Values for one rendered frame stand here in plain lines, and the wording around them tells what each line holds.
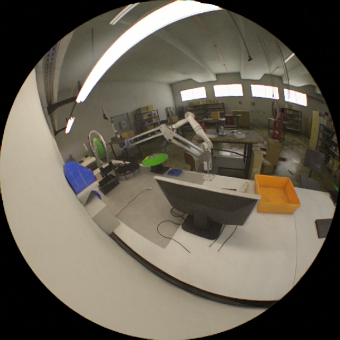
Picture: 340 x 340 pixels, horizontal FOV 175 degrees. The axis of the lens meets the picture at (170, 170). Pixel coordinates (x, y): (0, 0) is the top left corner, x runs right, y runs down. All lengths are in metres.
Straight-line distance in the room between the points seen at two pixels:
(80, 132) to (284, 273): 6.13
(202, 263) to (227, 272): 0.14
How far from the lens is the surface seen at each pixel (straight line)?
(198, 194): 0.47
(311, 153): 2.19
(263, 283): 0.71
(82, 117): 5.78
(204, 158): 0.95
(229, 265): 0.65
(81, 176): 0.89
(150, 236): 0.74
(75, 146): 5.54
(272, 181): 1.07
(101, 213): 0.79
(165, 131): 0.89
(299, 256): 0.88
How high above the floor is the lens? 1.54
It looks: 29 degrees down
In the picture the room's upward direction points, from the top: 13 degrees counter-clockwise
